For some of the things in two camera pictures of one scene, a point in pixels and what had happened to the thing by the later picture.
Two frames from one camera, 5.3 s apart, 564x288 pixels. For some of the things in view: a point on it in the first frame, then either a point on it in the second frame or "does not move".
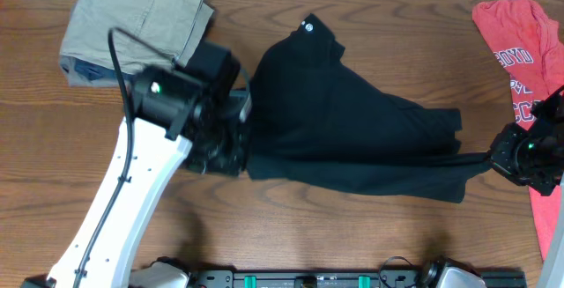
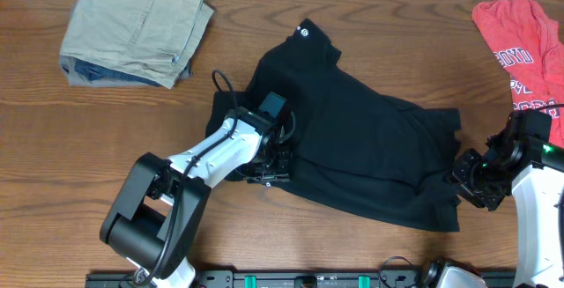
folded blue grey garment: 79,73 does not move
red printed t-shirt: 530,45 does not move
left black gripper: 225,157 → 273,172
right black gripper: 502,155 → 467,175
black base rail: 337,278 does not move
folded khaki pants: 145,5 does not move
